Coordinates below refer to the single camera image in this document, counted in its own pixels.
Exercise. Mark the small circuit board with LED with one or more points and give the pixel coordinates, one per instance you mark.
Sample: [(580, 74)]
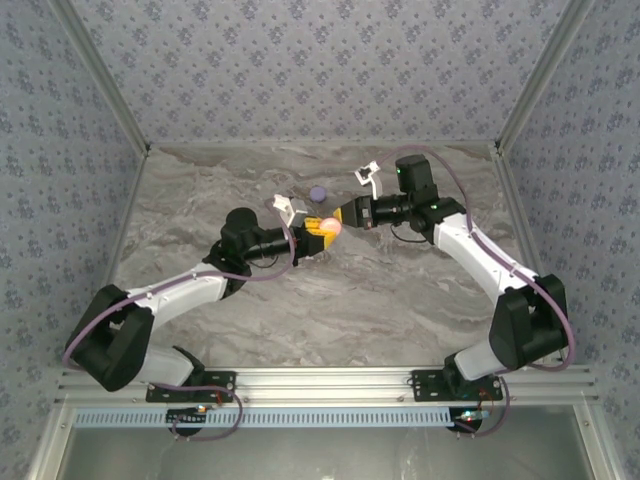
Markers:
[(470, 416), (187, 416)]

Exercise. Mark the grey metal panel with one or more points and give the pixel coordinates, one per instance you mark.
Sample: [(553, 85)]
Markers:
[(325, 457)]

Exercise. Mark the long aluminium base rail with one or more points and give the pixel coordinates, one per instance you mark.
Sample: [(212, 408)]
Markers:
[(325, 382)]

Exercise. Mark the aluminium side rail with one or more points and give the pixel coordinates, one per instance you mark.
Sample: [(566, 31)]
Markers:
[(129, 207), (530, 260)]

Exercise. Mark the aluminium frame leg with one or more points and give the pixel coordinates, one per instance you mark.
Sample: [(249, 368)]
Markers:
[(597, 450), (50, 445)]

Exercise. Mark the aluminium corner post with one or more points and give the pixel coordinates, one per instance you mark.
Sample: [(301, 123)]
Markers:
[(102, 75), (541, 75)]

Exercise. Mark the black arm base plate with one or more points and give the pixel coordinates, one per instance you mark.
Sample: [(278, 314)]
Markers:
[(425, 385), (220, 380)]

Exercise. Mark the pink earbud charging case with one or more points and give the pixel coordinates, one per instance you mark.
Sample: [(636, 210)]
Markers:
[(331, 226)]

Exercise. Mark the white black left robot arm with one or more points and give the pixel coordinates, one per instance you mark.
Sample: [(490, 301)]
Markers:
[(175, 295)]

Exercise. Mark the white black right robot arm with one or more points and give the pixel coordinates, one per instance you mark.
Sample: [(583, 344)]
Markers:
[(480, 255)]

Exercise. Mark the purple earbud charging case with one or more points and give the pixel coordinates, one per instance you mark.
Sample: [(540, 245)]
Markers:
[(318, 193)]

